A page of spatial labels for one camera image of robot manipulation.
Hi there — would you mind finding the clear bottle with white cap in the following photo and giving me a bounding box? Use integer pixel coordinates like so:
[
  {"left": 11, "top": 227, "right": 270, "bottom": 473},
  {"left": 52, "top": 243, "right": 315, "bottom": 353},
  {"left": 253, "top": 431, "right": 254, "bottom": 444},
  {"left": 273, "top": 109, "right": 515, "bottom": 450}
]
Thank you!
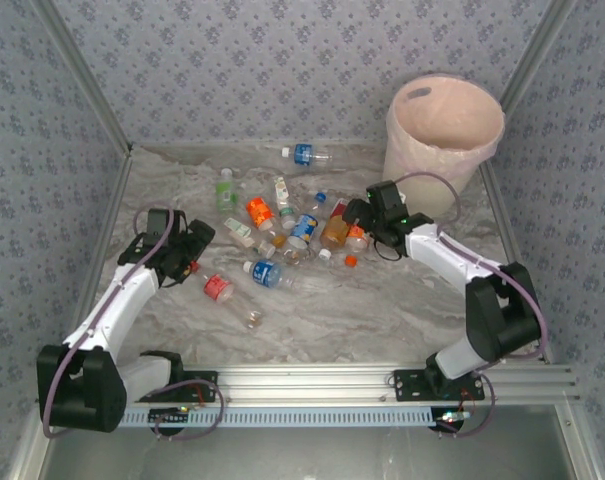
[{"left": 316, "top": 247, "right": 348, "bottom": 269}]

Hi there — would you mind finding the round cream waste bin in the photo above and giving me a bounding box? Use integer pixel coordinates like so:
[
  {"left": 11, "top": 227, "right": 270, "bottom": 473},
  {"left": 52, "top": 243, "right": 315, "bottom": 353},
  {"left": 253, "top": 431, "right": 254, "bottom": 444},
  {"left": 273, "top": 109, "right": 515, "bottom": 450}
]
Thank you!
[{"left": 381, "top": 73, "right": 507, "bottom": 220}]

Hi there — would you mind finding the blue yellow label bottle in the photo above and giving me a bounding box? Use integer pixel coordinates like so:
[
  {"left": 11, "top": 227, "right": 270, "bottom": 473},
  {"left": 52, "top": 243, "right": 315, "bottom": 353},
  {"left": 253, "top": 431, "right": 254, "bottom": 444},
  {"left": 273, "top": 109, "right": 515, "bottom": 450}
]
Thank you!
[{"left": 286, "top": 213, "right": 320, "bottom": 251}]

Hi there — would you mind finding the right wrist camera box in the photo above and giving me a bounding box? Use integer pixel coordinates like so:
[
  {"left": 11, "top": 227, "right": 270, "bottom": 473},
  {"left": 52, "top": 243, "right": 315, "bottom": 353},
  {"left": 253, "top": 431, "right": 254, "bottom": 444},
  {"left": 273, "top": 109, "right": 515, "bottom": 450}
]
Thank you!
[{"left": 365, "top": 181, "right": 409, "bottom": 217}]

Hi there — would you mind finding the small black circuit board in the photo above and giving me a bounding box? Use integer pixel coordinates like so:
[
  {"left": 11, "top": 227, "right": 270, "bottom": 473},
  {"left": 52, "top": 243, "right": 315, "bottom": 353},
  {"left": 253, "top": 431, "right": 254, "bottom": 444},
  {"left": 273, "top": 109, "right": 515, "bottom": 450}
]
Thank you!
[
  {"left": 148, "top": 407, "right": 192, "bottom": 437},
  {"left": 433, "top": 408, "right": 472, "bottom": 435}
]

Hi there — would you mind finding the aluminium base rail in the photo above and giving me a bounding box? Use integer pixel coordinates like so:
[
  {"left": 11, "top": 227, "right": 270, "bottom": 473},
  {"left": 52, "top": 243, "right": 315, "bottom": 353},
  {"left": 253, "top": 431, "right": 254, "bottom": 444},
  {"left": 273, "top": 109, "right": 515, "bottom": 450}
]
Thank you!
[{"left": 126, "top": 363, "right": 582, "bottom": 407}]

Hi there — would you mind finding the grey metal sheet panel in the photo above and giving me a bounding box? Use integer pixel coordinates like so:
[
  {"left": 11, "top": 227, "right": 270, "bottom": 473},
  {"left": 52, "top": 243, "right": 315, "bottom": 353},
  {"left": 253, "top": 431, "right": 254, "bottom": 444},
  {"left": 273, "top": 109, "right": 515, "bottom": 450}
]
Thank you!
[{"left": 11, "top": 404, "right": 598, "bottom": 480}]

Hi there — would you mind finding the amber drink plastic bottle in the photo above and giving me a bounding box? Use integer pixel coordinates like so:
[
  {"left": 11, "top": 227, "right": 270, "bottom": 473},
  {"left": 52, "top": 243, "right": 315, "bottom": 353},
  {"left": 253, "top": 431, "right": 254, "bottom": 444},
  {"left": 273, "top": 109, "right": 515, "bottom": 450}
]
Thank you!
[{"left": 319, "top": 214, "right": 352, "bottom": 250}]

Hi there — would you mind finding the clear bottle with orange cap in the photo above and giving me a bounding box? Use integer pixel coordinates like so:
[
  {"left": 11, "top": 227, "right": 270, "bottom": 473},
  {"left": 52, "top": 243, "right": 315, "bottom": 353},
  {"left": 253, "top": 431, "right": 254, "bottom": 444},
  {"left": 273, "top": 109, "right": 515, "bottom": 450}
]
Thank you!
[{"left": 255, "top": 233, "right": 289, "bottom": 260}]

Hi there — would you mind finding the green label plastic bottle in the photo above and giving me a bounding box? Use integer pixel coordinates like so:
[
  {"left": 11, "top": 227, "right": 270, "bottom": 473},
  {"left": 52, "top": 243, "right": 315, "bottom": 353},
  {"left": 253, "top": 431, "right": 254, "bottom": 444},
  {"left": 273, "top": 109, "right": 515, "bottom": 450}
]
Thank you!
[{"left": 215, "top": 167, "right": 239, "bottom": 214}]

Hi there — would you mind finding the white label green cap bottle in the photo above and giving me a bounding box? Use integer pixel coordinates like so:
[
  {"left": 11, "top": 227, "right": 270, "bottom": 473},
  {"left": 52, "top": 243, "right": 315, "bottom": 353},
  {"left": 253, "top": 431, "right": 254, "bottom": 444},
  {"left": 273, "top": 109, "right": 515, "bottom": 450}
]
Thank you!
[{"left": 272, "top": 175, "right": 298, "bottom": 231}]

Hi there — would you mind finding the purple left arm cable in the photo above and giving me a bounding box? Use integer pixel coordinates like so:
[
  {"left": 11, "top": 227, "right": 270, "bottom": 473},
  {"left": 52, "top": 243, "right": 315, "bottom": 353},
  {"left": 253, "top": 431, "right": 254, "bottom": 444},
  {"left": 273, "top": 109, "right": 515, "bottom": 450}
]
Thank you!
[{"left": 41, "top": 204, "right": 176, "bottom": 440}]

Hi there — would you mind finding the white slotted cable duct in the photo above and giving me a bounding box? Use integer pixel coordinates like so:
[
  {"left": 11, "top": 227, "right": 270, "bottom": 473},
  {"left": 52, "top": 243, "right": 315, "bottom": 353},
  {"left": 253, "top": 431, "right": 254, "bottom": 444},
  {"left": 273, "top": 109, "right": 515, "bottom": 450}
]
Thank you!
[{"left": 116, "top": 405, "right": 436, "bottom": 429}]

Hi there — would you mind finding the blue label clear plastic bottle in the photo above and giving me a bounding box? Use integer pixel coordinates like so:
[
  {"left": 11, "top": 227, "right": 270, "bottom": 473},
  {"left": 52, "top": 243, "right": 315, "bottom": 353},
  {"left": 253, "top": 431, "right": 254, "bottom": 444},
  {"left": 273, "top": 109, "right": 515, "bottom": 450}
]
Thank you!
[
  {"left": 241, "top": 258, "right": 306, "bottom": 292},
  {"left": 280, "top": 143, "right": 334, "bottom": 169}
]

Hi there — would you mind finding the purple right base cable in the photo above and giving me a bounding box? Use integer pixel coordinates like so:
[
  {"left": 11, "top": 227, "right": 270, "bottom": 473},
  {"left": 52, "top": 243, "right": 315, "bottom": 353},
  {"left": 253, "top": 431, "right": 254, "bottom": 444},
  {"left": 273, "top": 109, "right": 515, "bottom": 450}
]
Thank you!
[{"left": 436, "top": 373, "right": 498, "bottom": 439}]

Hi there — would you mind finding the aluminium table side rail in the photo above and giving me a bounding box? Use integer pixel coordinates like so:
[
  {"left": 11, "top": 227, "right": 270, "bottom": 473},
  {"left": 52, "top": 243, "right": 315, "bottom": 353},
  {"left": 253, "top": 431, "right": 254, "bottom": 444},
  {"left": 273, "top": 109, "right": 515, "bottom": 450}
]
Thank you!
[
  {"left": 479, "top": 162, "right": 556, "bottom": 365},
  {"left": 69, "top": 149, "right": 136, "bottom": 321}
]

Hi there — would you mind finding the red label red cap bottle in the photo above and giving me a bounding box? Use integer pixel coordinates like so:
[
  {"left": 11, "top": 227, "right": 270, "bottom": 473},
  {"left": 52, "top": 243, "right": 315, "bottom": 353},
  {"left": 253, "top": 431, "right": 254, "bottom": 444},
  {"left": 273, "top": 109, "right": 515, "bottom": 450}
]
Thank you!
[{"left": 189, "top": 260, "right": 267, "bottom": 332}]

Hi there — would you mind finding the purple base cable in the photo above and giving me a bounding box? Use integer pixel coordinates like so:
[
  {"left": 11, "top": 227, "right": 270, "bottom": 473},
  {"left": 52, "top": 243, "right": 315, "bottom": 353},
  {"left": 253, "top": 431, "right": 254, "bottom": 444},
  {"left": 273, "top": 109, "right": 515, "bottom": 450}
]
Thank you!
[
  {"left": 151, "top": 378, "right": 227, "bottom": 442},
  {"left": 436, "top": 373, "right": 498, "bottom": 439}
]

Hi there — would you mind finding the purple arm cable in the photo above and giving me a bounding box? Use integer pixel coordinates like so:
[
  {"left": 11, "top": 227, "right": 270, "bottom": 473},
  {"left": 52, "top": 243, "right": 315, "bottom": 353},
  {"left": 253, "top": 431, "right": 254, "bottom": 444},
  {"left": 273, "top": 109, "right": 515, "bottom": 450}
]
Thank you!
[
  {"left": 394, "top": 171, "right": 551, "bottom": 371},
  {"left": 41, "top": 204, "right": 176, "bottom": 440}
]

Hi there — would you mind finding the clear bottle with blue cap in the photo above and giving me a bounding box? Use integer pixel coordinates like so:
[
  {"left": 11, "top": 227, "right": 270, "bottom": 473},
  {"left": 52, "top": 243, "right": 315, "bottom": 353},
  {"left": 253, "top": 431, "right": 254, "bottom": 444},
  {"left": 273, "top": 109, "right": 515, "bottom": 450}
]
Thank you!
[{"left": 305, "top": 190, "right": 330, "bottom": 217}]

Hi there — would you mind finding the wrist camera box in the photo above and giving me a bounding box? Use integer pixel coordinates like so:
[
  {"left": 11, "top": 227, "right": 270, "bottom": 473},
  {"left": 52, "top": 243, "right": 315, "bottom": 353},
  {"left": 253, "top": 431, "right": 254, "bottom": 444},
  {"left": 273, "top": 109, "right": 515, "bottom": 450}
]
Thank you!
[
  {"left": 145, "top": 208, "right": 172, "bottom": 237},
  {"left": 365, "top": 181, "right": 409, "bottom": 217}
]

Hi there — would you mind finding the orange label plastic bottle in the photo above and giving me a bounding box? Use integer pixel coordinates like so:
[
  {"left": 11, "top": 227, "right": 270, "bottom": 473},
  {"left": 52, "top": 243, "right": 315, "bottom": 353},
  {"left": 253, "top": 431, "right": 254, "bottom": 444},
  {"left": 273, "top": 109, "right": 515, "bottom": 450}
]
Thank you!
[
  {"left": 345, "top": 224, "right": 372, "bottom": 254},
  {"left": 245, "top": 196, "right": 277, "bottom": 232}
]

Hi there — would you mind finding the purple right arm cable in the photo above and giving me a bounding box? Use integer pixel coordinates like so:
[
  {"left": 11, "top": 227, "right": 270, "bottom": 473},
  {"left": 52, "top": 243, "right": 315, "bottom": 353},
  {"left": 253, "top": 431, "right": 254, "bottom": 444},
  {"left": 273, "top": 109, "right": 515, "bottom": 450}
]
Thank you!
[{"left": 394, "top": 171, "right": 551, "bottom": 371}]

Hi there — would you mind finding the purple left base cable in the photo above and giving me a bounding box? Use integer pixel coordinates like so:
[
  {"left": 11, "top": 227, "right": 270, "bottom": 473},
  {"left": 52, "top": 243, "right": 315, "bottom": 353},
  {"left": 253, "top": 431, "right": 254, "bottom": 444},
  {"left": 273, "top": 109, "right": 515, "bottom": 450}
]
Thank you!
[{"left": 151, "top": 378, "right": 227, "bottom": 442}]

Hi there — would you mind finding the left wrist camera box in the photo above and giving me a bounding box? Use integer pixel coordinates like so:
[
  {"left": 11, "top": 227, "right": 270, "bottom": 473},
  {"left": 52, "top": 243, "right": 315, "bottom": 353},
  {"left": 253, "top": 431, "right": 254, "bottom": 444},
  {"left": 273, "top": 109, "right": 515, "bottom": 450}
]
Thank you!
[{"left": 145, "top": 208, "right": 172, "bottom": 237}]

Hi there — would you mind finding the aluminium frame post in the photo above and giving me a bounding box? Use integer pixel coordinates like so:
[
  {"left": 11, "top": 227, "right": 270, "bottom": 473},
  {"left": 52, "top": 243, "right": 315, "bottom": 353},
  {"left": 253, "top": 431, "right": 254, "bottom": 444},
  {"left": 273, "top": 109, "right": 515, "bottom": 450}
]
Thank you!
[
  {"left": 498, "top": 0, "right": 581, "bottom": 109},
  {"left": 29, "top": 0, "right": 136, "bottom": 157}
]

